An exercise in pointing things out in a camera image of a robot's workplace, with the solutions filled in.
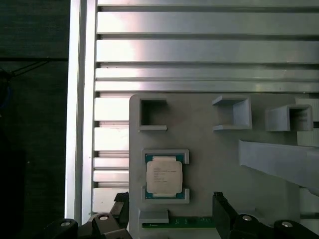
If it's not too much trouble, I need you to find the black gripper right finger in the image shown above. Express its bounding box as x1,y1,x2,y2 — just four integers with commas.
212,191,319,239

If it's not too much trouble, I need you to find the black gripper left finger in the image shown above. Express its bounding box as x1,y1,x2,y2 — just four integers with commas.
43,192,133,239

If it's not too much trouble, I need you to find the silver CPU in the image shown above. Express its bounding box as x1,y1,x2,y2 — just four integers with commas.
146,154,183,200

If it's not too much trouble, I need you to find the green RAM stick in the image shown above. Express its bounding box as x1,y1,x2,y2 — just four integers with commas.
142,216,215,228

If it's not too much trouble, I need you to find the grey parts rack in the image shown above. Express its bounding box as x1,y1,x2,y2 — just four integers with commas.
128,93,319,239

